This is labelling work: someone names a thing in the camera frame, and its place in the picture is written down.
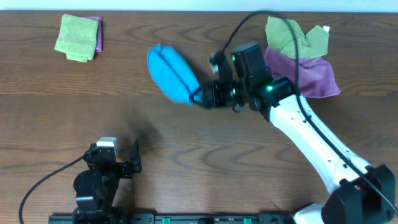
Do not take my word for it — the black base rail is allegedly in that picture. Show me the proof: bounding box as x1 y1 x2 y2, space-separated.
48 213 295 224

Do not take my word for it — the crumpled purple cloth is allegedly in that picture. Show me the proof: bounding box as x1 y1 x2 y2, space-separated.
264 48 341 98

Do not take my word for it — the blue microfiber cloth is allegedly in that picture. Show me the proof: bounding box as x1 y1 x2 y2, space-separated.
147 44 200 105

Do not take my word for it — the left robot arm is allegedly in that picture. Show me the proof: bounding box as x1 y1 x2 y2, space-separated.
72 137 142 224

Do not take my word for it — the folded green cloth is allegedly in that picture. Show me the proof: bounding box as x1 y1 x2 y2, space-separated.
54 14 99 63

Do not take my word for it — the folded purple cloth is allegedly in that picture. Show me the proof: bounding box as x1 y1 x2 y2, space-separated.
86 16 103 53

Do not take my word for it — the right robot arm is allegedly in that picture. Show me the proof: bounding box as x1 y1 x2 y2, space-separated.
190 43 397 223

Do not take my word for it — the crumpled green cloth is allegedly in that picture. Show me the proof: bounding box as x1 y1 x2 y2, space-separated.
265 16 329 60

